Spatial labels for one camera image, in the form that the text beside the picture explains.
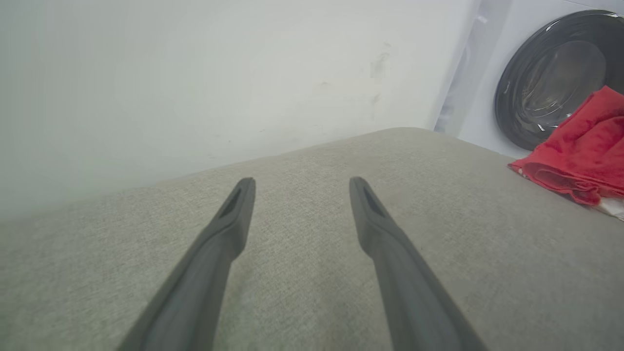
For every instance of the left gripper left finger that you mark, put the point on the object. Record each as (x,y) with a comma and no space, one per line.
(195,297)

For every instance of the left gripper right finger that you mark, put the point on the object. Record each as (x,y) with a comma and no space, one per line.
(414,302)

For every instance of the red garment with white stripes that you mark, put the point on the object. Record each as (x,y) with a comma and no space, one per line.
(585,146)

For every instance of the dark round washing machine door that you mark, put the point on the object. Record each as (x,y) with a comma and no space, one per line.
(551,83)

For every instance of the white washing machine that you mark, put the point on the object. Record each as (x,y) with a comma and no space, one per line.
(516,24)

